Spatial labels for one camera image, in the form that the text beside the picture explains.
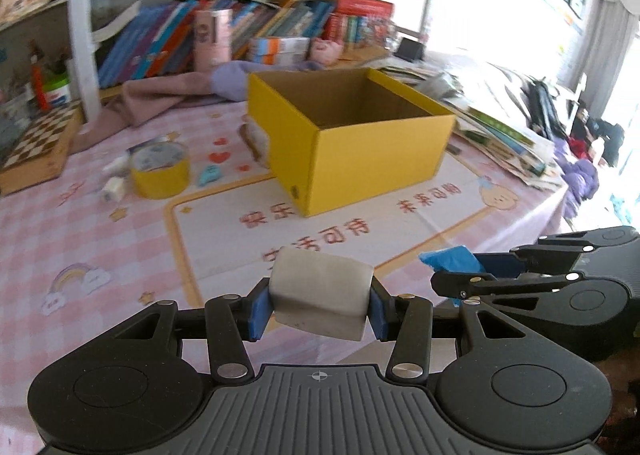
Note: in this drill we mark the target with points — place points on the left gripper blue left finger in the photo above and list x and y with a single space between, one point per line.
230 321

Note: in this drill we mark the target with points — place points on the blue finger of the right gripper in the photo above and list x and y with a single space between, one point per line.
583 252
466 285

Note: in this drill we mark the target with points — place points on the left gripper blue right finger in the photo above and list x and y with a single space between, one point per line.
408 323

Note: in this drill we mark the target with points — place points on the cream rectangular block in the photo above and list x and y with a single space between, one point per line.
321 294

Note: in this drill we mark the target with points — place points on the light blue smiley toy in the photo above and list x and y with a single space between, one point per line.
208 175

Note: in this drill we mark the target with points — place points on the yellow tape roll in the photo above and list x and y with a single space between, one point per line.
160 170

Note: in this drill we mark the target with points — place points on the white plug adapter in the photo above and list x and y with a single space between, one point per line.
114 190

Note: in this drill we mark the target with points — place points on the pile of papers and booklets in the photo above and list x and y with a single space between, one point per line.
491 113

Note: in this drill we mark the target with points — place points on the pink checkered tablecloth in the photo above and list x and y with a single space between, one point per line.
73 265

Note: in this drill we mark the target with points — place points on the yellow cardboard box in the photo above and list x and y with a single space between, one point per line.
339 137

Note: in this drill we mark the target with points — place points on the pink mauve cloth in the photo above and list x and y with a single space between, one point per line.
144 99

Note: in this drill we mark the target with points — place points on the black phone stand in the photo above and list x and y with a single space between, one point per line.
410 50

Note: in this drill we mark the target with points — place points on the wooden chess board box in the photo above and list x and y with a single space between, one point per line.
41 154

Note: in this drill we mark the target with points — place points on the pink pig figurine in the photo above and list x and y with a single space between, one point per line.
325 52

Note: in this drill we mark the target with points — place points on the orange white box stack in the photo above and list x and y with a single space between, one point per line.
278 50

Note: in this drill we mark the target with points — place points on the white green-lid jar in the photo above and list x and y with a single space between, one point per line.
57 91

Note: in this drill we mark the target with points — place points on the red bottle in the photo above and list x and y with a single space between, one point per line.
38 82

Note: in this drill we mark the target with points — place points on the pink cylindrical container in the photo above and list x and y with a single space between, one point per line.
212 39

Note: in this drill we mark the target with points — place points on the row of leaning books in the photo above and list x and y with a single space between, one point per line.
158 40

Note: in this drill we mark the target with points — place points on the red thick dictionary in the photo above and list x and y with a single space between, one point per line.
371 8

